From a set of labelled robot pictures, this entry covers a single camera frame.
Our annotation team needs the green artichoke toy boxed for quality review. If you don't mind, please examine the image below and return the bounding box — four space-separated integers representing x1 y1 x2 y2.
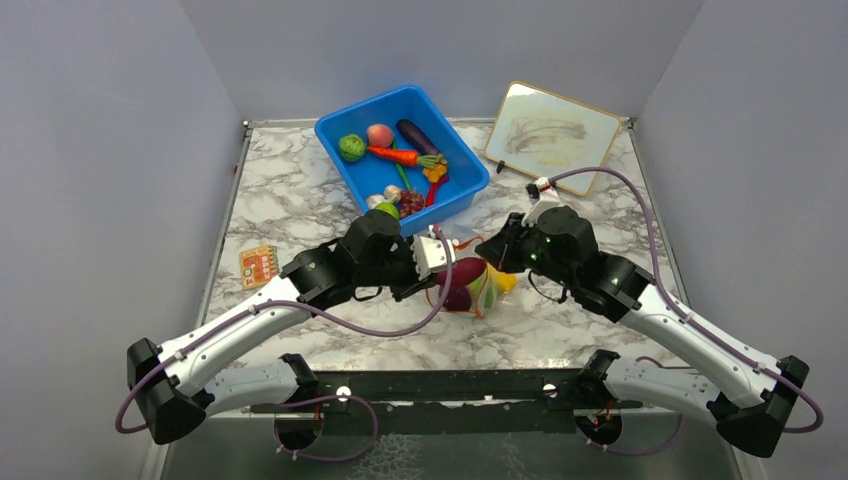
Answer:
337 134 368 163

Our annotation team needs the purple eggplant toy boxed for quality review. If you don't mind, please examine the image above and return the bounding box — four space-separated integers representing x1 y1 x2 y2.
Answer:
396 119 441 156

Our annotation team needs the gold framed whiteboard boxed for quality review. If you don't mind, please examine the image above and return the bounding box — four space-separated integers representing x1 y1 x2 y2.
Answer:
484 81 623 178

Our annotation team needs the red grapes toy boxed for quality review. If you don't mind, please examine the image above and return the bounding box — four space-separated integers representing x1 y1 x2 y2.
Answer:
396 190 426 219

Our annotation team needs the small orange pepper toy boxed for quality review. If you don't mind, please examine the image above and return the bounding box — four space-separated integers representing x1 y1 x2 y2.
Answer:
422 164 448 184

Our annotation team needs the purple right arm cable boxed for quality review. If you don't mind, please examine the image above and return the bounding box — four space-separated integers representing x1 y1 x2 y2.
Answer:
529 166 825 435

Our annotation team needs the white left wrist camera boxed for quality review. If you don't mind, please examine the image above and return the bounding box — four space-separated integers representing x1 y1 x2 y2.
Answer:
411 229 457 280

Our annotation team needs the white garlic toy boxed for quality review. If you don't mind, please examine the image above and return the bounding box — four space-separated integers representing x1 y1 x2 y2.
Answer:
366 185 402 210

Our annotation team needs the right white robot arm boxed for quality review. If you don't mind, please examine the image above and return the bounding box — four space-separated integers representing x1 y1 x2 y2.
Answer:
475 207 809 458

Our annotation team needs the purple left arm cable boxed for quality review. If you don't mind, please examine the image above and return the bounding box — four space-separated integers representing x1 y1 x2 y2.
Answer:
115 225 456 435

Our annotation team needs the clear zip bag orange zipper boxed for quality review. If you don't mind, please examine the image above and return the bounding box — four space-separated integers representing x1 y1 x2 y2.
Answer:
441 236 517 318

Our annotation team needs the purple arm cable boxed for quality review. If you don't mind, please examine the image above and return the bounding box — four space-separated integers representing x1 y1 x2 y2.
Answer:
115 225 456 435
529 166 825 435

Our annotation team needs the green cabbage toy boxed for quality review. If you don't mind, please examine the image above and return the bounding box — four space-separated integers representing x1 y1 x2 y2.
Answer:
467 271 498 317

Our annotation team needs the purple sweet potato toy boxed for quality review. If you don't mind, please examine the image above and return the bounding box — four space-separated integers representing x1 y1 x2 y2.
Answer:
435 257 487 287

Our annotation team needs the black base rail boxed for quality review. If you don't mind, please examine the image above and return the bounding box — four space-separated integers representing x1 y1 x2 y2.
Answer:
249 368 640 436

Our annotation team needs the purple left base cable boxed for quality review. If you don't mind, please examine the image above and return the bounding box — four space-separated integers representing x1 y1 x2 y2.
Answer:
272 389 382 464

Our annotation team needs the green lime toy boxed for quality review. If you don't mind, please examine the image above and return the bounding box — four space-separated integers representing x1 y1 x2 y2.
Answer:
373 202 400 220

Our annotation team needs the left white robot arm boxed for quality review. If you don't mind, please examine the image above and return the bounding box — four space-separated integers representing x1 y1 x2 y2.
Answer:
115 210 456 445

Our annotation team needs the peach toy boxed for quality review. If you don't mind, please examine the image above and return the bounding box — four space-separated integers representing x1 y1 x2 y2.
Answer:
366 123 395 148

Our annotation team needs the blue plastic bin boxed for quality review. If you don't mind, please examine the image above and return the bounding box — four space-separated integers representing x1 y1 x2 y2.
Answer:
314 85 490 235

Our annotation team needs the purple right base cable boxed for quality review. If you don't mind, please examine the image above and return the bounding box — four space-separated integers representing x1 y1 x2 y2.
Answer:
574 397 688 458

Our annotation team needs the purple onion toy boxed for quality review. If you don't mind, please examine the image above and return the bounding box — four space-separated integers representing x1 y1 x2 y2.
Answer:
442 285 473 312

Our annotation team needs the orange card tile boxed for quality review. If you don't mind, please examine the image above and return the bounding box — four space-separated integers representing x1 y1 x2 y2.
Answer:
238 244 279 290

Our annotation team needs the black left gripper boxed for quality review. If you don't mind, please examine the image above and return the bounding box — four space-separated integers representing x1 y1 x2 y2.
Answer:
356 236 438 303

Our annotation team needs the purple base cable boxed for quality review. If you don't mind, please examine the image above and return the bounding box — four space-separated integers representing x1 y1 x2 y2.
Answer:
574 397 688 458
272 389 382 464

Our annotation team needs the red chili toy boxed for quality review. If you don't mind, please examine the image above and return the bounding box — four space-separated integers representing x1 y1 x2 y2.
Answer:
425 175 449 208

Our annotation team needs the orange carrot toy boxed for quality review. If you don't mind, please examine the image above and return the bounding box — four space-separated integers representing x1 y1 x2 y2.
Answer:
367 146 446 168

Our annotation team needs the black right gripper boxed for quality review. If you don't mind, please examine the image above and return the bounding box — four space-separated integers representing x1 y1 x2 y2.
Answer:
476 212 576 290

